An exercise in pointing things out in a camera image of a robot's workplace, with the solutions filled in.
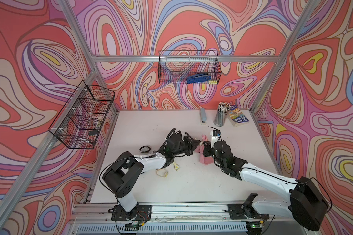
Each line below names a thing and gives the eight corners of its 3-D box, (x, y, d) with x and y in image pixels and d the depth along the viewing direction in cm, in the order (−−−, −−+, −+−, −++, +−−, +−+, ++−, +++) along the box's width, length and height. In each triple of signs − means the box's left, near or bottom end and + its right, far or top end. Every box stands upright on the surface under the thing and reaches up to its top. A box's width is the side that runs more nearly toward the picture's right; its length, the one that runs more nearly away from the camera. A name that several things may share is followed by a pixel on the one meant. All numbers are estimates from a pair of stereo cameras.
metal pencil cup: (214, 126, 111) (219, 109, 97) (212, 118, 116) (217, 101, 102) (225, 126, 111) (231, 109, 97) (222, 118, 116) (228, 101, 102)
